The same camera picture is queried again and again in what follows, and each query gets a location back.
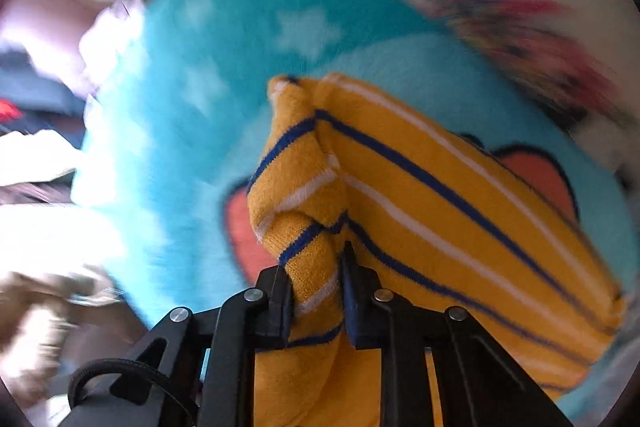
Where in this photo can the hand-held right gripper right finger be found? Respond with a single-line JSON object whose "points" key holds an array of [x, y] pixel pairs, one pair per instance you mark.
{"points": [[356, 307]]}

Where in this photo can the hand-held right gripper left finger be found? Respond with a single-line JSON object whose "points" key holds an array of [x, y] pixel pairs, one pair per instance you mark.
{"points": [[280, 302]]}

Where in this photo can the yellow striped sweater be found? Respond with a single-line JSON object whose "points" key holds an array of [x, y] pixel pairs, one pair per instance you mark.
{"points": [[400, 207]]}

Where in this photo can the blue star printed blanket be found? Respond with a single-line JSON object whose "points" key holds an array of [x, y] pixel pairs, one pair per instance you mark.
{"points": [[200, 147]]}

